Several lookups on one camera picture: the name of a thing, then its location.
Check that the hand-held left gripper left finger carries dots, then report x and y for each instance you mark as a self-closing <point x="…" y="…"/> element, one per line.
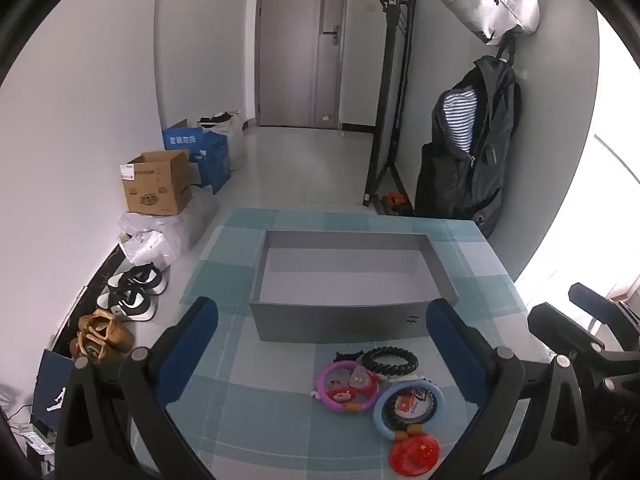
<point x="192" y="350"/>

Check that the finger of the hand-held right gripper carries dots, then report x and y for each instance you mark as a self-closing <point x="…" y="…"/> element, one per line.
<point x="555" y="322"/>
<point x="597" y="306"/>

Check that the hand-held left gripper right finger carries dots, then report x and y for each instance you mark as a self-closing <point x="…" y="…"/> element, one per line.
<point x="452" y="345"/>

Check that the round white pin badge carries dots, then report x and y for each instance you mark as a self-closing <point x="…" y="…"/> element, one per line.
<point x="405" y="402"/>

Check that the black bow hair clip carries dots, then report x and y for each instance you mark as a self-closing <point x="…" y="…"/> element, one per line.
<point x="345" y="357"/>

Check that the round red badge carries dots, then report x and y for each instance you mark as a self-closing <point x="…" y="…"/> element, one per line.
<point x="415" y="455"/>

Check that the red cartoon hair clip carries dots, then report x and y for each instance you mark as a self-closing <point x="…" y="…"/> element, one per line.
<point x="340" y="394"/>

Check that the grey cardboard box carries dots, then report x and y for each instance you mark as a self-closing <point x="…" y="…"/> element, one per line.
<point x="325" y="320"/>

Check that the black and white sneaker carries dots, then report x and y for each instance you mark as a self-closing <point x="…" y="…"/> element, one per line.
<point x="127" y="305"/>
<point x="140" y="280"/>

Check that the checked teal tablecloth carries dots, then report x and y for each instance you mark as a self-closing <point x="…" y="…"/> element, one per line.
<point x="280" y="375"/>

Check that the pair of brown shoes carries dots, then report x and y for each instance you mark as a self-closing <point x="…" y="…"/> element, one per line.
<point x="102" y="335"/>

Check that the white plastic packet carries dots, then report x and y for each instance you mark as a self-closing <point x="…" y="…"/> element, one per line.
<point x="147" y="247"/>

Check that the clear plastic bag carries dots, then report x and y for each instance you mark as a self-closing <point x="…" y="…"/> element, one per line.
<point x="197" y="215"/>

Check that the dark blue paper bag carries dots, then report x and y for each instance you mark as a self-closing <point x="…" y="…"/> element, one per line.
<point x="50" y="390"/>

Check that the orange toy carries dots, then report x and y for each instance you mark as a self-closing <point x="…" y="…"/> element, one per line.
<point x="396" y="202"/>

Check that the brown cardboard box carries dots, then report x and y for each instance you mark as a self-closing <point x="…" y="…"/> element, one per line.
<point x="155" y="190"/>

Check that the black jacket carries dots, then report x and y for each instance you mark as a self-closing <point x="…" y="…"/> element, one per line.
<point x="485" y="170"/>

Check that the blue cardboard box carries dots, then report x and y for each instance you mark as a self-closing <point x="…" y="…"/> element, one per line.
<point x="215" y="160"/>

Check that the white sack with dark contents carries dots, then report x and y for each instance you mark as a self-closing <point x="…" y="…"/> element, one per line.
<point x="235" y="140"/>

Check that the striped shirt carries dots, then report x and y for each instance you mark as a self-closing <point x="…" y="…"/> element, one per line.
<point x="460" y="115"/>

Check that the black metal coat rack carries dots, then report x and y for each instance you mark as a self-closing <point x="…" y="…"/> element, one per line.
<point x="387" y="110"/>

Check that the grey door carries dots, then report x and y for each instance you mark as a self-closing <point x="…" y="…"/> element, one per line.
<point x="290" y="60"/>

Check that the white hanging bag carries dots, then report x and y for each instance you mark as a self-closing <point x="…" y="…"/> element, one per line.
<point x="490" y="0"/>

